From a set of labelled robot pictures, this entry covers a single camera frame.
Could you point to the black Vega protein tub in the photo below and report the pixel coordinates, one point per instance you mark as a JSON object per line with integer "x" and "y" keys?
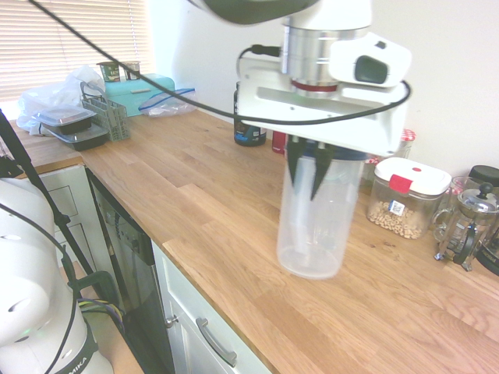
{"x": 249, "y": 134}

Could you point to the clear zip bag blue seal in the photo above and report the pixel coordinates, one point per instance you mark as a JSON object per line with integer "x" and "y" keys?
{"x": 167, "y": 109}

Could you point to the black clamp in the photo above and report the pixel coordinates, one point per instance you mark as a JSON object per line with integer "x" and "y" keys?
{"x": 97, "y": 277}

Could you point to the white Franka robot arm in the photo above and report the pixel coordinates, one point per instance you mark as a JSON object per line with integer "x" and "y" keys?
{"x": 335, "y": 11}

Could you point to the black dishwasher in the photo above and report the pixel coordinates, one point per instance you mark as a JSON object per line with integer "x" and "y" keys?
{"x": 132, "y": 272}

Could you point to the metal cabinet knob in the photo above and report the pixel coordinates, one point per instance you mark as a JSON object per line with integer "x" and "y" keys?
{"x": 171, "y": 321}

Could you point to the clear pitcher with blue lid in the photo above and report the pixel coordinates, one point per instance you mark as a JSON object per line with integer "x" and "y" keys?
{"x": 312, "y": 241}

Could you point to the white plastic bag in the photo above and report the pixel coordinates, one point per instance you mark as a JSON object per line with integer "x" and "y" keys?
{"x": 78, "y": 82}

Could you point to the white window blinds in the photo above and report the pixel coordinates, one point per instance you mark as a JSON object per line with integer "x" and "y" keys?
{"x": 58, "y": 39}

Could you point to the glass jar with black lid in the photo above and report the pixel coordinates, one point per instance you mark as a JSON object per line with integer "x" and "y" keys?
{"x": 485, "y": 173}

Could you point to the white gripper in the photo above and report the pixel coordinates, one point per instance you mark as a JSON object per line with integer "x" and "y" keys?
{"x": 351, "y": 124}

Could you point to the black round appliance base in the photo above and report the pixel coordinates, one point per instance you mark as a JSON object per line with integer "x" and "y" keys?
{"x": 491, "y": 259}

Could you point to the white kitchen cabinet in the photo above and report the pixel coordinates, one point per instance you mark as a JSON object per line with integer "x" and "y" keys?
{"x": 195, "y": 304}

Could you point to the glass French press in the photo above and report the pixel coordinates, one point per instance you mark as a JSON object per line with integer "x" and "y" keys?
{"x": 468, "y": 226}

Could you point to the black camera stand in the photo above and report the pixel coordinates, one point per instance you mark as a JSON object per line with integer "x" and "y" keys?
{"x": 39, "y": 183}

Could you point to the clear glass jar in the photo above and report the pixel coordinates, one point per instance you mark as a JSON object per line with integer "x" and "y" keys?
{"x": 460, "y": 185}

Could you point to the black food container clear lid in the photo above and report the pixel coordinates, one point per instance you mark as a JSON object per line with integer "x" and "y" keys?
{"x": 66, "y": 121}
{"x": 85, "y": 140}

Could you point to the grey cutlery basket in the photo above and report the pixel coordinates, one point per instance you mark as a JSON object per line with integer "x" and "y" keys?
{"x": 113, "y": 124}

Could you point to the cereal container white red lid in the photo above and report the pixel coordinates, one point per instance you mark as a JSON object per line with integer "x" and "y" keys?
{"x": 401, "y": 218}

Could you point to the teal bread box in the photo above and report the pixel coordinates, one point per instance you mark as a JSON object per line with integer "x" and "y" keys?
{"x": 121, "y": 93}

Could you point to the jar with red checkered lid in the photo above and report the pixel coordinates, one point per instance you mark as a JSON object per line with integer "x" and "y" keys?
{"x": 408, "y": 136}
{"x": 373, "y": 159}

